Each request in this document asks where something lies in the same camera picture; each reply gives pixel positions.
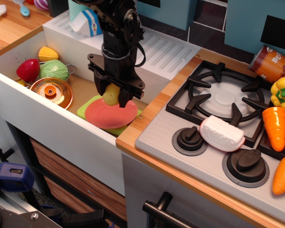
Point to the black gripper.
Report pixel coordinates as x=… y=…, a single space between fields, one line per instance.
x=119 y=72

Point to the yellow toy potato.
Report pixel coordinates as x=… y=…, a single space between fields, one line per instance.
x=111 y=94

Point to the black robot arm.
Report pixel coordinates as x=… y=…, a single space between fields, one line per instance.
x=122 y=33

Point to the pink plastic plate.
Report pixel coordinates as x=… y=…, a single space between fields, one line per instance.
x=104 y=116

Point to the green plastic tray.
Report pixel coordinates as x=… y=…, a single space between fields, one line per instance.
x=116 y=131

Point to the orange transparent pot lid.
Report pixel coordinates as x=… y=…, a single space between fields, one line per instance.
x=54 y=90

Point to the green toy cabbage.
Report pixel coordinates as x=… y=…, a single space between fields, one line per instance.
x=54 y=68

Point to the toy milk carton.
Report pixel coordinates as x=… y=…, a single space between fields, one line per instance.
x=86 y=22

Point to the white toy sink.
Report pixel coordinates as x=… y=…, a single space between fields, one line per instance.
x=61 y=130

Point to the yellow toy corn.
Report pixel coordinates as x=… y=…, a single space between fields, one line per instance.
x=46 y=54

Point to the red toy pepper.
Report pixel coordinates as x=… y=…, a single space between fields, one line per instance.
x=29 y=70

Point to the black stove knob left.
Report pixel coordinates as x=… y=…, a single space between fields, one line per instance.
x=188 y=141

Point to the black stove knob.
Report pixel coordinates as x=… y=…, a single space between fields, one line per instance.
x=188 y=141
x=246 y=168

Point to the grey toy stove top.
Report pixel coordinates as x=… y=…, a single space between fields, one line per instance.
x=156 y=140

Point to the striped toy ball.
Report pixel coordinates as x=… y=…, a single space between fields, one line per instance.
x=42 y=4

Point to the white toy bread slice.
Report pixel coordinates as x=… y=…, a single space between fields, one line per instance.
x=221 y=134

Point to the blue toy spoon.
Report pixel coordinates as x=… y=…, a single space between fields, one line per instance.
x=23 y=9

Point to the black stove grate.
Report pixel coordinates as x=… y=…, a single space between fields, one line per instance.
x=213 y=89

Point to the blue clamp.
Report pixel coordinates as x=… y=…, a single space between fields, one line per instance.
x=15 y=177

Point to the black stove knob middle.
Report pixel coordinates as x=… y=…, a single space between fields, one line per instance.
x=246 y=168

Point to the toy beans can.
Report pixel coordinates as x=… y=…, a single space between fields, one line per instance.
x=268 y=64

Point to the orange toy carrot upper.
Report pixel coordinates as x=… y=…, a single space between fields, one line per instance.
x=274 y=121

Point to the orange toy carrot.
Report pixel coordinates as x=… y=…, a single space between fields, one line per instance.
x=278 y=186
x=274 y=121

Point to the yellow toy bell pepper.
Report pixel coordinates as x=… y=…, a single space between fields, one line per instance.
x=278 y=93

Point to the orange toy carrot lower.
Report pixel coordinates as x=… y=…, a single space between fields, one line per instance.
x=278 y=186

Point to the black oven door handle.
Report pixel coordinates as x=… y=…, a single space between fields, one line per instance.
x=159 y=217

